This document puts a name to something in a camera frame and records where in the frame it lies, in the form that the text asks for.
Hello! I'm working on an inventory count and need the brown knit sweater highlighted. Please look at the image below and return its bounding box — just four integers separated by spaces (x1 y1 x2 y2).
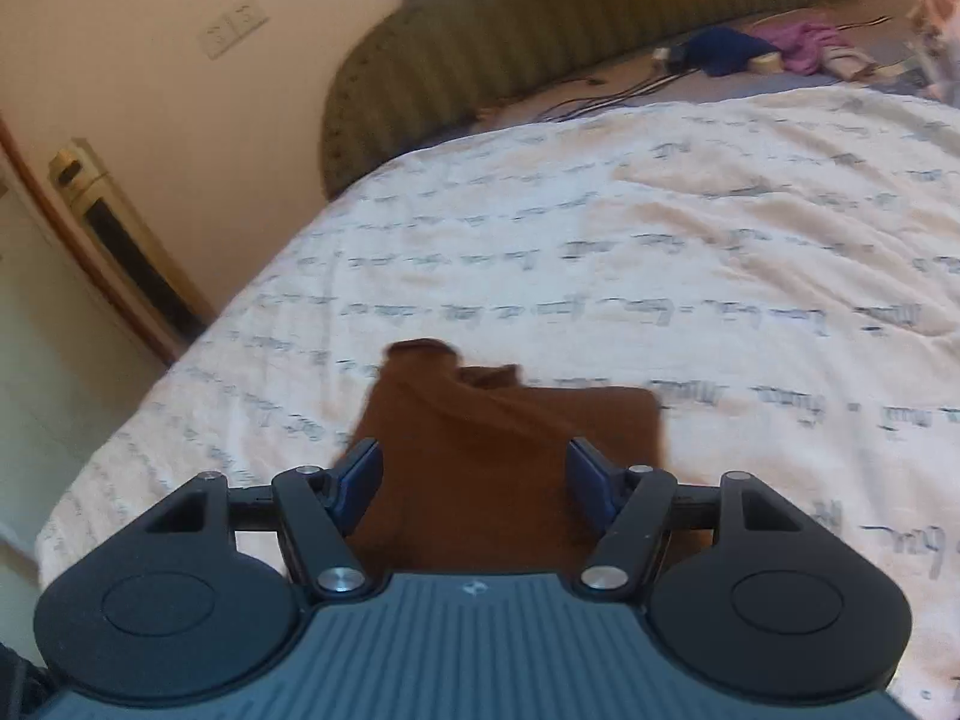
332 338 665 580

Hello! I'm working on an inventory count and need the dark blue cloth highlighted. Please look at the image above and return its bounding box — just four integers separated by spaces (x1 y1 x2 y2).
686 26 782 78

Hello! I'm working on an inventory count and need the white standing appliance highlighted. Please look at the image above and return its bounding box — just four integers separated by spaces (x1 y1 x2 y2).
48 138 215 335

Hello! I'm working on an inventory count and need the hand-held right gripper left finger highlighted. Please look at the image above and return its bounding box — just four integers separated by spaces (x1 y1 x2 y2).
145 438 385 602

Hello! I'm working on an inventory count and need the purple cloth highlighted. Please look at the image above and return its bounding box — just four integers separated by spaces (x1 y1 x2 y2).
750 20 842 76

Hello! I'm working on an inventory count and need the black cable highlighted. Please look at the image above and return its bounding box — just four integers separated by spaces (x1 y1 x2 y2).
480 66 700 122

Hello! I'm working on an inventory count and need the peach cloth pile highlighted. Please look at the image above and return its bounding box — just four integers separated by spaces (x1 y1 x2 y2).
904 0 960 103

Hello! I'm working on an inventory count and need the wooden door frame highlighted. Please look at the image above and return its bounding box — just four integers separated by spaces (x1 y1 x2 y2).
0 116 188 367

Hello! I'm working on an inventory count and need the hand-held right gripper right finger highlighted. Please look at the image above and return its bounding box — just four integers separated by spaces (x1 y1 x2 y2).
565 436 797 602

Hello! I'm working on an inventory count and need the white script-printed blanket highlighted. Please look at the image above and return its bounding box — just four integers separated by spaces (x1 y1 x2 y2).
34 86 960 720

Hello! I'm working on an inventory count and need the green padded headboard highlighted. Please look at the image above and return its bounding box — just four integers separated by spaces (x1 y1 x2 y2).
321 0 860 202

